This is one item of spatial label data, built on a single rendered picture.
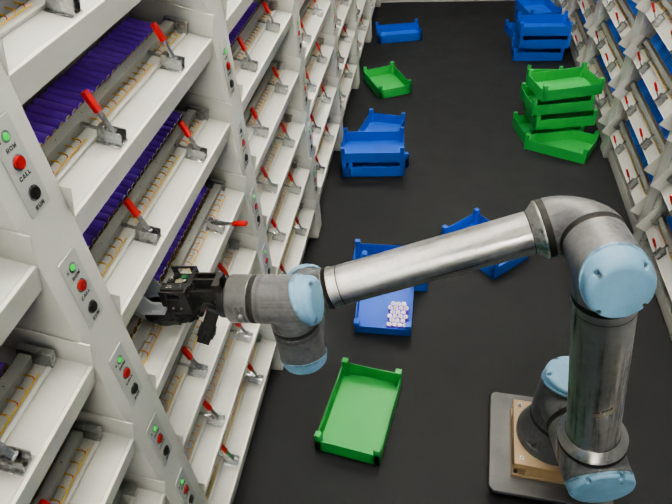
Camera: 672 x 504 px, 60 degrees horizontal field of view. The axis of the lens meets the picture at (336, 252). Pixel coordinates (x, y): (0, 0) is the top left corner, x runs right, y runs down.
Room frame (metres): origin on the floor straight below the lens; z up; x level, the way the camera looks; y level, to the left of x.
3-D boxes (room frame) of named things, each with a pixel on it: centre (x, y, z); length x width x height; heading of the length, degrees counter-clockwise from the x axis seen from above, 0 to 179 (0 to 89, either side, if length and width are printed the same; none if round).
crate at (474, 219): (1.75, -0.61, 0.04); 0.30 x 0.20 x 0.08; 31
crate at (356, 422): (1.02, -0.03, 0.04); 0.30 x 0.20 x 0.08; 159
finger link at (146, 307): (0.77, 0.37, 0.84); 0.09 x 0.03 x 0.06; 82
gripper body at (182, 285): (0.77, 0.26, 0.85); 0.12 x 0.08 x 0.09; 78
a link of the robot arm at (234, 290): (0.75, 0.18, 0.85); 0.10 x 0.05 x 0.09; 168
